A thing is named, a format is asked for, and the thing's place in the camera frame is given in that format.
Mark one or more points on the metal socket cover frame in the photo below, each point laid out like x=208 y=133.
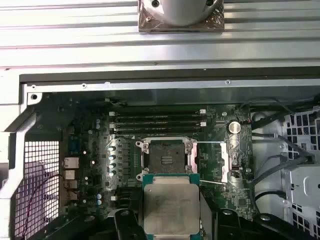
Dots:
x=225 y=162

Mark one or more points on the black RAM slot white clips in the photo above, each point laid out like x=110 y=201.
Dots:
x=155 y=112
x=130 y=202
x=155 y=124

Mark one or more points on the silver rear port block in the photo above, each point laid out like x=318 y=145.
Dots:
x=71 y=185
x=70 y=162

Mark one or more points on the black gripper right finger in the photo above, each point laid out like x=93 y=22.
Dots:
x=225 y=227

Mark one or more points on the silver coin battery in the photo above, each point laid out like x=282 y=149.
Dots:
x=234 y=126

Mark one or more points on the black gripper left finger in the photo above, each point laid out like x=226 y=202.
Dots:
x=125 y=225

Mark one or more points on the blue board connector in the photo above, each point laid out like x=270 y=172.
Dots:
x=73 y=146

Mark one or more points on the silver green CPU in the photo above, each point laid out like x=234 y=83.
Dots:
x=171 y=205

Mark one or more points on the brown square mounting plate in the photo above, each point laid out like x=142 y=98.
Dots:
x=150 y=25

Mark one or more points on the dark grey PC case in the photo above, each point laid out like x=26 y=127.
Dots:
x=150 y=85

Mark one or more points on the green motherboard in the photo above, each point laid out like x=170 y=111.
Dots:
x=217 y=200

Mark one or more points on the CPU socket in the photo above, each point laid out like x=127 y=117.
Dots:
x=165 y=155

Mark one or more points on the perforated metal drive cage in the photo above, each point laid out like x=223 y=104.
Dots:
x=305 y=185

